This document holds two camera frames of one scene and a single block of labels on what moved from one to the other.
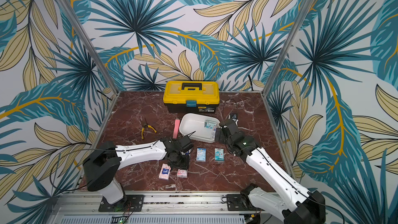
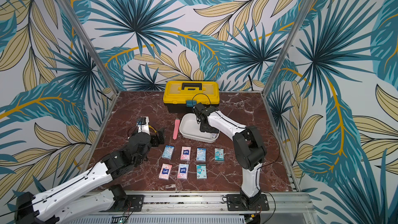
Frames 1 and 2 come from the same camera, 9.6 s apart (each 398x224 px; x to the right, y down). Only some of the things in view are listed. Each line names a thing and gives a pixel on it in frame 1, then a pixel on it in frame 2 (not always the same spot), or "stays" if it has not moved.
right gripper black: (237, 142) → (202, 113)
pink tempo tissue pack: (182, 173) stays
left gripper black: (185, 165) → (156, 142)
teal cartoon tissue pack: (219, 154) stays
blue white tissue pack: (201, 154) stays
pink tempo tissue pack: (165, 171) stays
